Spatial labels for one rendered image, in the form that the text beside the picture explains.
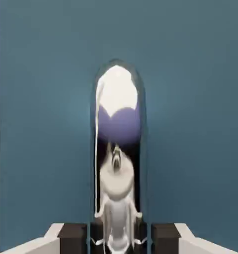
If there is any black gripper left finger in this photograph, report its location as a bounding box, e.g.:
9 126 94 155
0 223 87 254

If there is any shiny curved metal handle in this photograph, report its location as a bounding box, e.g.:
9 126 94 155
89 58 150 254

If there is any teal painted cabinet door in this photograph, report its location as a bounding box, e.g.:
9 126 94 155
0 0 238 254

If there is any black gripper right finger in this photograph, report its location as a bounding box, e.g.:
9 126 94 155
152 223 238 254

